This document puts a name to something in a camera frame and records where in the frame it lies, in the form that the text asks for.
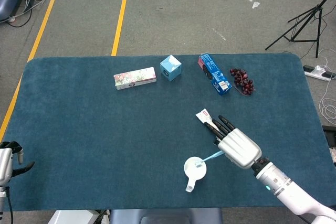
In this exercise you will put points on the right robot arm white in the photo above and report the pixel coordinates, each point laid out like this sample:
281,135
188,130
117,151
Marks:
288,190

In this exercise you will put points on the red grape bunch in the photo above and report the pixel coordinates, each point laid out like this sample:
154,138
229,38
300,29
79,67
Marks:
242,81

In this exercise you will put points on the light blue toothbrush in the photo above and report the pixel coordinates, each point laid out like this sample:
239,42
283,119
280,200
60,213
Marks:
210,157

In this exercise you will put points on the blue table mat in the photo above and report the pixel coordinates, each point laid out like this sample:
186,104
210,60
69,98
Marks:
78,129

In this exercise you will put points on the blue rectangular package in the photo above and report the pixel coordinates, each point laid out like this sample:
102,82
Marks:
215,74

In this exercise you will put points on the white power strip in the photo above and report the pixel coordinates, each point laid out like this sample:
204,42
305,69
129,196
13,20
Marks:
313,72

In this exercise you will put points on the light blue cube box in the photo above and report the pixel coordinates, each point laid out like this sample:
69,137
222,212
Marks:
170,69

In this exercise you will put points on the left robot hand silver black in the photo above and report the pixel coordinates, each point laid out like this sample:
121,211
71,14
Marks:
5,161

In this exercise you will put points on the black tripod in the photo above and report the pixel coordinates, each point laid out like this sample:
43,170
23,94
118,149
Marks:
319,9

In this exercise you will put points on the floral toothpaste tube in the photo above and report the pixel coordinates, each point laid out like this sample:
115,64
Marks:
203,115

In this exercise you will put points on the floral rectangular box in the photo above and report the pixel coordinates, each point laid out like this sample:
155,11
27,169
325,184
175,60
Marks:
135,78

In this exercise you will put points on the black case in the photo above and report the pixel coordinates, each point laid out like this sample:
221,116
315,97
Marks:
330,132

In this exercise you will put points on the white base panel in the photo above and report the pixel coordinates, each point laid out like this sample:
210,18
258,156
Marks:
73,217

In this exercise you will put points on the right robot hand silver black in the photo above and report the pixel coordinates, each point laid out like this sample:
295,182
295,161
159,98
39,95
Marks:
241,148

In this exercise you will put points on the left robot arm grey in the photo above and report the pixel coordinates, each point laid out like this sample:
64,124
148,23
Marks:
1,197

